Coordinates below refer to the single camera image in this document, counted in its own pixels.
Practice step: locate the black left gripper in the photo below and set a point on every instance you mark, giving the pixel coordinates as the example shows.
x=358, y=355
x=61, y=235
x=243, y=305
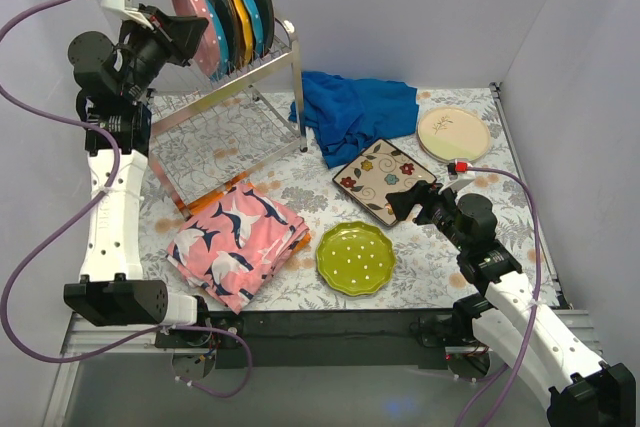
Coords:
x=163, y=34

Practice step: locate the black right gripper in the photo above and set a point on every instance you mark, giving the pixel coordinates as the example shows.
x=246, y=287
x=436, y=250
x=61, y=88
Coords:
x=426, y=205

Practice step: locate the pink polka dot plate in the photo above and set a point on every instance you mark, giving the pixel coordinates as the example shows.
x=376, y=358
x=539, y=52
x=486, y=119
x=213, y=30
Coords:
x=191, y=9

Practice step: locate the square floral plate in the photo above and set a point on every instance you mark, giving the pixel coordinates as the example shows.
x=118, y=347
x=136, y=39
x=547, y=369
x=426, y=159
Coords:
x=377, y=171

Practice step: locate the green polka dot plate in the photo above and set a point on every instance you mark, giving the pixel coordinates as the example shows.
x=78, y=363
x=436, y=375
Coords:
x=355, y=258

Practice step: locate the cream round plate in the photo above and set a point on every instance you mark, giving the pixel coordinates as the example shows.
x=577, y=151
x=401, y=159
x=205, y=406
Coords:
x=448, y=133

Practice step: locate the blue polka dot plate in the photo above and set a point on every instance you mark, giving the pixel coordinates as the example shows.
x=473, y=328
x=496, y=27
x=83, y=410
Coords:
x=220, y=42

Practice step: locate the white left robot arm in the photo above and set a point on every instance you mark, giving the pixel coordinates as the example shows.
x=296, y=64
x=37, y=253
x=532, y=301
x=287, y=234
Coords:
x=114, y=80

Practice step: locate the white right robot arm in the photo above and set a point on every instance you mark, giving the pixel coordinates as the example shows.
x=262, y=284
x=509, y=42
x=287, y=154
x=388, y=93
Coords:
x=574, y=385

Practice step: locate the steel dish rack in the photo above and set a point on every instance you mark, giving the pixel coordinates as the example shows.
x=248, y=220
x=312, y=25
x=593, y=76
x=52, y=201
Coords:
x=238, y=124

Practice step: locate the yellow plate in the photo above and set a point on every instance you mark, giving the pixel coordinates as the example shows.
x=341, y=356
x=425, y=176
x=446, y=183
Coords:
x=244, y=33

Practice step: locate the floral tablecloth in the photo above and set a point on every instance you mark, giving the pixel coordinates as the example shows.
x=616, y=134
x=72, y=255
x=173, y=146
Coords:
x=426, y=274

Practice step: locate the blue cloth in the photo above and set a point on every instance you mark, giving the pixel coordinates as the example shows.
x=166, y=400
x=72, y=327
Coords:
x=349, y=115

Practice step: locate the pink patterned cloth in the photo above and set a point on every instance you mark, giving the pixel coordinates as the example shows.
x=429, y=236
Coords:
x=236, y=244

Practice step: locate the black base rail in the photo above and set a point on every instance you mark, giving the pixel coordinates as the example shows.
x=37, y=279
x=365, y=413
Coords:
x=424, y=338

